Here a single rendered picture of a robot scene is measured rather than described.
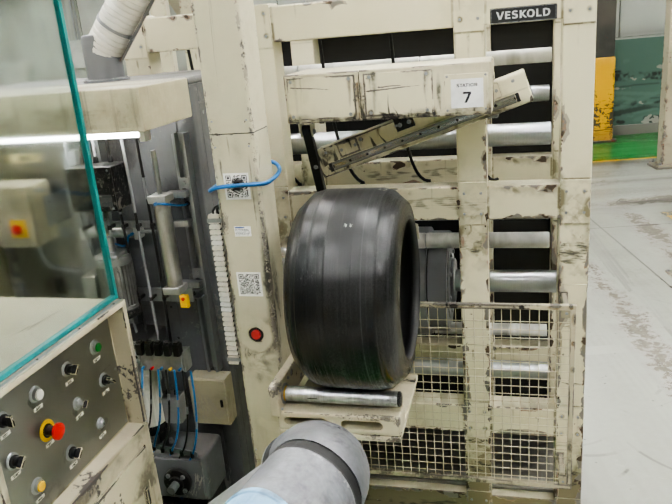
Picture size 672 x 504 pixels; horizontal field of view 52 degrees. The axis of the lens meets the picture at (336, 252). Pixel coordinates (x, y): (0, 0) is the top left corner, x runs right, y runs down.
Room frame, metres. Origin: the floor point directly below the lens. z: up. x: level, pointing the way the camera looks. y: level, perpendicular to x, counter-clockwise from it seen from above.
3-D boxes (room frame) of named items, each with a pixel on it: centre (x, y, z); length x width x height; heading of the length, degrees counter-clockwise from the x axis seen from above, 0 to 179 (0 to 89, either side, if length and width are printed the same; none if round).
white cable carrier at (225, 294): (1.94, 0.33, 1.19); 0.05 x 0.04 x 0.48; 165
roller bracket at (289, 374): (1.95, 0.16, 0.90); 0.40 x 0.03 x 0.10; 165
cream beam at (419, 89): (2.15, -0.21, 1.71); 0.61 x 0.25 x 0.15; 75
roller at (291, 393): (1.76, 0.02, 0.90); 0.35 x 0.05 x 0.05; 75
